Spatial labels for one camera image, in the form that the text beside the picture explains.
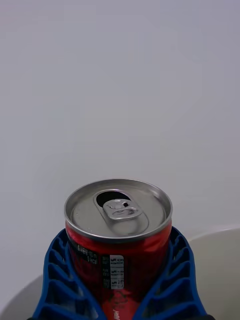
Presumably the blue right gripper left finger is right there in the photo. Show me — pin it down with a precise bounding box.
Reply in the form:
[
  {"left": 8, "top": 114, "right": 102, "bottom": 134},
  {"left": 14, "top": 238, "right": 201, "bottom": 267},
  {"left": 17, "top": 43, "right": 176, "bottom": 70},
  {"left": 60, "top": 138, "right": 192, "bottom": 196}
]
[{"left": 26, "top": 228, "right": 109, "bottom": 320}]

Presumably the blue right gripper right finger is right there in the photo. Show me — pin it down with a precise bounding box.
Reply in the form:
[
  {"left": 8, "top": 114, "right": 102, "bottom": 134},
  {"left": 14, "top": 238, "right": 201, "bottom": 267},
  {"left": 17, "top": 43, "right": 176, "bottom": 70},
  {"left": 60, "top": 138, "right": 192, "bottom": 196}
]
[{"left": 133, "top": 225, "right": 213, "bottom": 320}]

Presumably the red drink can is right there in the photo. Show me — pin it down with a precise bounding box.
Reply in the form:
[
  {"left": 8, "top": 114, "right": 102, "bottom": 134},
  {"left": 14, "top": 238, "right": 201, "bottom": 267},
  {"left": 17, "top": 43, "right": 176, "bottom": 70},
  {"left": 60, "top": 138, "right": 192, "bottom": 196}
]
[{"left": 63, "top": 177, "right": 174, "bottom": 320}]

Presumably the grey plastic waste bin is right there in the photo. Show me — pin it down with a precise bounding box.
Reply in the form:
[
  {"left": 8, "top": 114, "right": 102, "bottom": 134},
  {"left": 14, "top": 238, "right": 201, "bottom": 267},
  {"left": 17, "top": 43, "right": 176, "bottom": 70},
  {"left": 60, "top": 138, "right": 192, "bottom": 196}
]
[{"left": 0, "top": 223, "right": 240, "bottom": 320}]

